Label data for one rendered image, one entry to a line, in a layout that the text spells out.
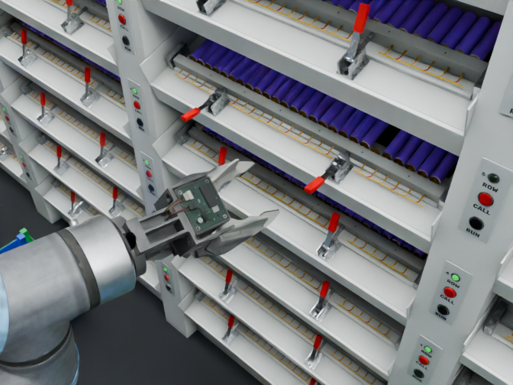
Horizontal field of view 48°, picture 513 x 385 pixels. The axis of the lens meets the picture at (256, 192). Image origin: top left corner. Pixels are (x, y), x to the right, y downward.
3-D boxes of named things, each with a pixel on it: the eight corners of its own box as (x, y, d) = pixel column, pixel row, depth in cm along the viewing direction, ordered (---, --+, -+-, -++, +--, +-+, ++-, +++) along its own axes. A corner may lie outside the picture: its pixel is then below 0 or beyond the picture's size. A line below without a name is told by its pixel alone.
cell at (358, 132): (382, 118, 93) (359, 145, 92) (372, 113, 94) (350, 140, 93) (382, 110, 92) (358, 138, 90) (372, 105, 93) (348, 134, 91)
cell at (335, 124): (361, 108, 95) (338, 134, 94) (352, 103, 96) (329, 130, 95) (360, 100, 94) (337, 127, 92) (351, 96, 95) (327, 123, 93)
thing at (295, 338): (375, 426, 123) (372, 414, 112) (182, 276, 153) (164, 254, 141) (427, 350, 129) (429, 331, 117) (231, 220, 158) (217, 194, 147)
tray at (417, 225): (430, 256, 84) (433, 226, 77) (157, 98, 114) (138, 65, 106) (500, 159, 90) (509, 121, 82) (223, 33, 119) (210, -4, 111)
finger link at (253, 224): (300, 222, 70) (231, 232, 66) (279, 234, 75) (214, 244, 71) (294, 198, 71) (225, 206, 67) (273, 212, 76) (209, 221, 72)
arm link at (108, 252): (92, 311, 65) (56, 234, 66) (131, 292, 67) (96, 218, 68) (106, 299, 57) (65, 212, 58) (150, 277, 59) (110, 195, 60)
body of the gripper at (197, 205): (241, 226, 65) (146, 271, 59) (215, 244, 72) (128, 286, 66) (211, 167, 66) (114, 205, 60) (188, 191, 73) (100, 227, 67)
